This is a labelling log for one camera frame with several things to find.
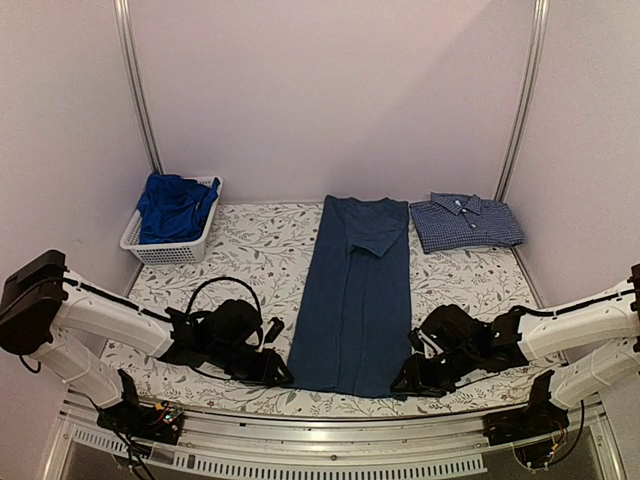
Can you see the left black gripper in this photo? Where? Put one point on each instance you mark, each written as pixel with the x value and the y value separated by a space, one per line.
pixel 268 371

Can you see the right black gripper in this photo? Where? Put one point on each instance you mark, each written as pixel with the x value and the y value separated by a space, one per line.
pixel 418 382

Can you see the dark teal t-shirt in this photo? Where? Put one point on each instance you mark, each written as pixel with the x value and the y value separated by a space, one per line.
pixel 355 312

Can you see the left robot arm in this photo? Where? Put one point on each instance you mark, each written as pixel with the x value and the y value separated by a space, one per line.
pixel 44 303

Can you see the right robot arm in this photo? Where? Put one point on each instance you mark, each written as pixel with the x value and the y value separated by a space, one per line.
pixel 450 344

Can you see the white plastic laundry basket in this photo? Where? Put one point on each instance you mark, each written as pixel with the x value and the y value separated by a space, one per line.
pixel 168 253

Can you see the floral patterned table mat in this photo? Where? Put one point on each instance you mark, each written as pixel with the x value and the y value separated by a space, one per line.
pixel 262 252

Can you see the folded blue checkered shirt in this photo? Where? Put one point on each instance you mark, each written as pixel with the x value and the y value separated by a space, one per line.
pixel 453 221

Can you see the bright blue garment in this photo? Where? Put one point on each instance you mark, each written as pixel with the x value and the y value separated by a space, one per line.
pixel 174 209

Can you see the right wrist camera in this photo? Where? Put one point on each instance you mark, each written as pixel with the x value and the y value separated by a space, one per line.
pixel 420 343

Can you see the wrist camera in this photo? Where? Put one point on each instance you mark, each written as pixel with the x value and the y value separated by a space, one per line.
pixel 276 327
pixel 420 343

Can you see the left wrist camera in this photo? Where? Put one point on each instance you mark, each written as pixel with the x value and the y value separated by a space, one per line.
pixel 276 327

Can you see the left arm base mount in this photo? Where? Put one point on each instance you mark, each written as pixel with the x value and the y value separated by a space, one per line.
pixel 161 423

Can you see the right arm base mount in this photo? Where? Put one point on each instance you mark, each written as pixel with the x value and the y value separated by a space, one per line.
pixel 523 423

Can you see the right aluminium frame post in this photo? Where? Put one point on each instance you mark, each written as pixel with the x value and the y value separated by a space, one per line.
pixel 525 98

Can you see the aluminium frame post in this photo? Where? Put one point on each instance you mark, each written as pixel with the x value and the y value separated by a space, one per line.
pixel 525 98
pixel 132 68

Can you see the left aluminium frame post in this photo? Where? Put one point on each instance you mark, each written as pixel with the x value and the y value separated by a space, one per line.
pixel 132 68

